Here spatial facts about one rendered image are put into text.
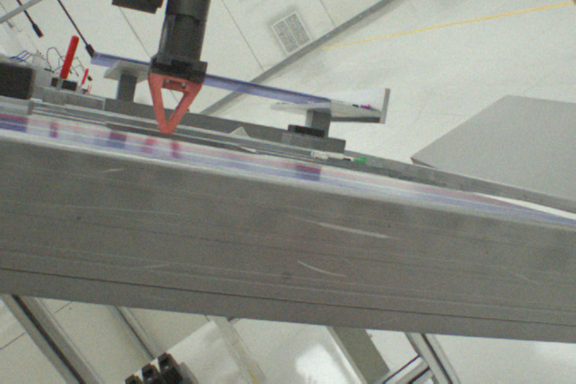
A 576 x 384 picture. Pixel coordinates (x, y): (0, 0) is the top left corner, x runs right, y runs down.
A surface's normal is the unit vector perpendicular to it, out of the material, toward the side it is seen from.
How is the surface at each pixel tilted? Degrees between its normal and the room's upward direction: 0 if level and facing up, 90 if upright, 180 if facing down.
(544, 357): 0
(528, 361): 0
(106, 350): 90
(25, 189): 90
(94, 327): 90
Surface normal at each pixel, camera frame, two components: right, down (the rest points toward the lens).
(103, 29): 0.30, 0.11
